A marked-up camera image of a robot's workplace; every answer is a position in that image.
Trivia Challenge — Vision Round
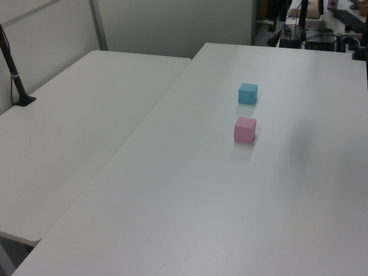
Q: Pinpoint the blue cube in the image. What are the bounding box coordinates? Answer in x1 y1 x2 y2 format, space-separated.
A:
237 82 259 105

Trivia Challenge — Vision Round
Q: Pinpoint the pink cube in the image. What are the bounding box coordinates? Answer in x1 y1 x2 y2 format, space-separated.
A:
233 116 257 144

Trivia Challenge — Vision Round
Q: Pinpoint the white side table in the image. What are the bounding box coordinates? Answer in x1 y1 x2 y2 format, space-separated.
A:
0 50 193 243

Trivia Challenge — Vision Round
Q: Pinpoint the grey cabinet edge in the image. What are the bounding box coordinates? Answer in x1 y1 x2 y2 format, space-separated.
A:
250 0 260 46

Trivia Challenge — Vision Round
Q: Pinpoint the black power box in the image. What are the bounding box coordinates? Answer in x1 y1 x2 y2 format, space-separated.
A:
279 36 303 48

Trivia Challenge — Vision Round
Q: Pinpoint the black electronics unit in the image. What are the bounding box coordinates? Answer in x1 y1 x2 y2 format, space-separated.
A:
305 33 338 52

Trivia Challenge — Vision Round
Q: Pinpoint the black vertical stand pole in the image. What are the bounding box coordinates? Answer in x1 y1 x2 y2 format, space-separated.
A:
298 0 311 32

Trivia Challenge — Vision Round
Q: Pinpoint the brown cardboard box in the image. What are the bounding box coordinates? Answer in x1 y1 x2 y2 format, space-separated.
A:
288 7 323 20

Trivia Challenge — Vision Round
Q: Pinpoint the grey partition post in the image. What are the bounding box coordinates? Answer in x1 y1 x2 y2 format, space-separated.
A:
88 0 109 51

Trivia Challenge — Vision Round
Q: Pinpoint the black camera pole with base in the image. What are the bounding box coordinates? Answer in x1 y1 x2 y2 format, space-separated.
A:
0 23 37 108

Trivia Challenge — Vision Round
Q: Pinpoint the black table clamp mount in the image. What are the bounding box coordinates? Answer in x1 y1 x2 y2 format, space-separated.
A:
351 27 368 61

